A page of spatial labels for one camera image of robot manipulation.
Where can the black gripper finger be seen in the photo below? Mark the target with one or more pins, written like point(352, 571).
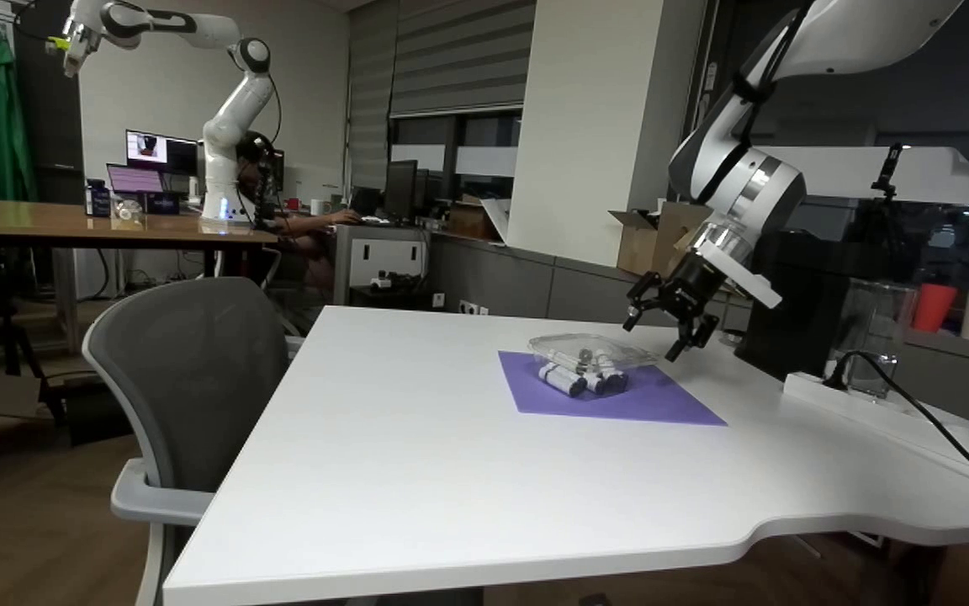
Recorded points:
point(640, 304)
point(695, 337)

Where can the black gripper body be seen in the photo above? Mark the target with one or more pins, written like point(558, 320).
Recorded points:
point(687, 290)

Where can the clear plastic container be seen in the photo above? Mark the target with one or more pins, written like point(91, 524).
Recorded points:
point(584, 371)

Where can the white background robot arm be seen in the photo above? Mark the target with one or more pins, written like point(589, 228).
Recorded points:
point(227, 112)

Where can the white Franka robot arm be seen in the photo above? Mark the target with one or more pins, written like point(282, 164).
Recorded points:
point(842, 35)

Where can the open cardboard box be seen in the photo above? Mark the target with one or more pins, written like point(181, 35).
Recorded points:
point(653, 238)

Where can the open laptop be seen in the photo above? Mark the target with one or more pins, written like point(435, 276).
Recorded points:
point(137, 179)

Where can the purple mat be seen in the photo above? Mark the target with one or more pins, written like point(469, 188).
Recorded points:
point(640, 399)

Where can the red cup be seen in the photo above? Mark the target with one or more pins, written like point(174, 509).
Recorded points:
point(935, 308)

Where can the white drawer cabinet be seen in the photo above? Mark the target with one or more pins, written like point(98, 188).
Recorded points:
point(386, 257)

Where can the grey window blinds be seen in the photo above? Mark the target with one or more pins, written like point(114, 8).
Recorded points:
point(454, 56)

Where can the person in dark shirt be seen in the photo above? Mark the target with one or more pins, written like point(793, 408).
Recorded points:
point(267, 179)

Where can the grey mesh office chair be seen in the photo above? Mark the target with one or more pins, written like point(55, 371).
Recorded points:
point(186, 371)

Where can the lit computer monitor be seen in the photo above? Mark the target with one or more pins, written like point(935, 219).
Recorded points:
point(161, 149)

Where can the long wooden table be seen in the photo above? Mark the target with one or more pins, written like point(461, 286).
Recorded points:
point(84, 222)

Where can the black tripod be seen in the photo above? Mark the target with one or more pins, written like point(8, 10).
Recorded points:
point(8, 326)

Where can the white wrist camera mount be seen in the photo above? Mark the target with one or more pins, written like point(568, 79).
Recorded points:
point(747, 263)

